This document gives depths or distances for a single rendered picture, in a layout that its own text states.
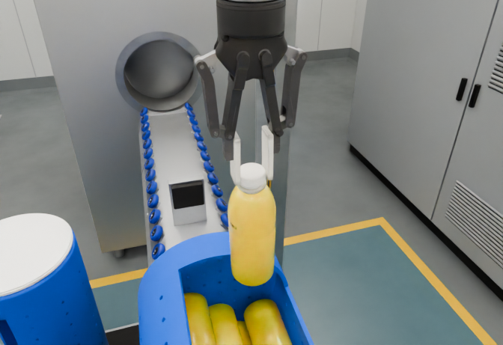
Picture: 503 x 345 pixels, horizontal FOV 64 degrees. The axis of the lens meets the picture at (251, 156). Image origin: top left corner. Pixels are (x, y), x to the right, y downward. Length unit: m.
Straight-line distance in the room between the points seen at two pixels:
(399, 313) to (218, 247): 1.67
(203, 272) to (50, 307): 0.44
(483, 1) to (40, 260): 2.08
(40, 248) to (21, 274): 0.08
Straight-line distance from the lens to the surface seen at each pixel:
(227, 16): 0.44
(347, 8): 5.64
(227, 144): 0.51
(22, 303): 1.07
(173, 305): 0.67
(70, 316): 1.17
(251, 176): 0.54
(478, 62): 2.29
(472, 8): 2.32
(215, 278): 0.82
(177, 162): 1.53
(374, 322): 2.22
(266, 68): 0.47
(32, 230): 1.18
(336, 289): 2.30
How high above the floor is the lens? 1.73
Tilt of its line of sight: 32 degrees down
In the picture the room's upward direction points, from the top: straight up
